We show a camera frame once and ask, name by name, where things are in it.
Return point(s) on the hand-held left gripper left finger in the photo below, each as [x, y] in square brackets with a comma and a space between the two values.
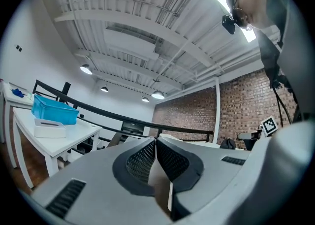
[98, 174]

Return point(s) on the white vertical pipe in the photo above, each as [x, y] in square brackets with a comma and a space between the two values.
[217, 110]

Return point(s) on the large white table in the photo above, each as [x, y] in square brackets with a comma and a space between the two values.
[61, 138]

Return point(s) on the blue cloth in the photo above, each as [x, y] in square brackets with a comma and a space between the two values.
[17, 92]

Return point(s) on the black post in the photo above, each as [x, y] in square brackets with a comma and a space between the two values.
[66, 91]

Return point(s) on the black wall switch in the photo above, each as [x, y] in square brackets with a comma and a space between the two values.
[18, 48]

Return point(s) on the black bag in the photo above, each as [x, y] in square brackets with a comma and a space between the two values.
[227, 144]

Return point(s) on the black head-mounted camera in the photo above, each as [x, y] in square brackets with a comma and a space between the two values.
[229, 24]

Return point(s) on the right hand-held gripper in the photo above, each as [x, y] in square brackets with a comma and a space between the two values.
[269, 125]

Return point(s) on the blue plastic bin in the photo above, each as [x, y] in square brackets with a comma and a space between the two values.
[54, 112]

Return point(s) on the pendant lamp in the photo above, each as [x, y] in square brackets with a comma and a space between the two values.
[145, 99]
[86, 69]
[104, 89]
[158, 94]

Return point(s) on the person's head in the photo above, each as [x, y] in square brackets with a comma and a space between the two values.
[251, 5]

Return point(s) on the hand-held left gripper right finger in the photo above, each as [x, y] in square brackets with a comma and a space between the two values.
[209, 170]

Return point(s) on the white box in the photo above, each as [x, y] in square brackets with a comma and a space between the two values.
[49, 129]

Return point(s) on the black metal railing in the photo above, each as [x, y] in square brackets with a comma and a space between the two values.
[110, 115]

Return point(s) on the person in grey shirt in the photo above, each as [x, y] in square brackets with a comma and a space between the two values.
[270, 54]

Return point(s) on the white table with blue cloth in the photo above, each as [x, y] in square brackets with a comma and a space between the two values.
[14, 98]

